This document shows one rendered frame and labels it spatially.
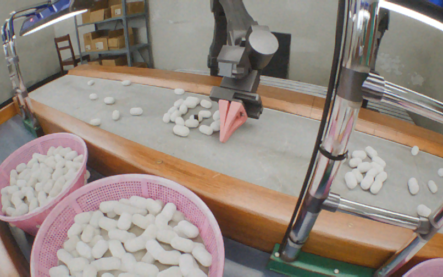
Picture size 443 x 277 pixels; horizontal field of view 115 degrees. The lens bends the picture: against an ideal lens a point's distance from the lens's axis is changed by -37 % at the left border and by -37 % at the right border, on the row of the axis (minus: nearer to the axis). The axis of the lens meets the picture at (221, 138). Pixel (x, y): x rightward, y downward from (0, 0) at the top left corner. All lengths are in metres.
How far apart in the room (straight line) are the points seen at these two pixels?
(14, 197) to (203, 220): 0.39
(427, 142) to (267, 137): 0.47
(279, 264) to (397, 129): 0.48
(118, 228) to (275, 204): 0.23
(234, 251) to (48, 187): 0.36
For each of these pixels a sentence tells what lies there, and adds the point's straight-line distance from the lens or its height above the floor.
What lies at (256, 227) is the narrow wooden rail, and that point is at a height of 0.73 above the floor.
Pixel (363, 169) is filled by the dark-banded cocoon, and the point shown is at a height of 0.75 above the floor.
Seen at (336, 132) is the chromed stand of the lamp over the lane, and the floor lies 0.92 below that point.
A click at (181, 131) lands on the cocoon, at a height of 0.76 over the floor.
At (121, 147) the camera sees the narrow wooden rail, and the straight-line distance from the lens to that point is 0.45.
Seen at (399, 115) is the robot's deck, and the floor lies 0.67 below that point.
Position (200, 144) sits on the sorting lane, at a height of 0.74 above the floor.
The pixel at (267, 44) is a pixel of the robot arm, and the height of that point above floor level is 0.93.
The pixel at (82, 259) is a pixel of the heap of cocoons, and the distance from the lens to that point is 0.34.
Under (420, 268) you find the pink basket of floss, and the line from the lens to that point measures 0.36.
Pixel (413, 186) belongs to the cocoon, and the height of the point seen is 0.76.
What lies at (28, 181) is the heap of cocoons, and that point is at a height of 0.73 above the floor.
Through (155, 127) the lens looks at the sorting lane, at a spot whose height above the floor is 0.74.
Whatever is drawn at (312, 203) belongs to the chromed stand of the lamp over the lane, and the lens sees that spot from 0.22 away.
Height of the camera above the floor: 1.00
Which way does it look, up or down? 34 degrees down
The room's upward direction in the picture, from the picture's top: straight up
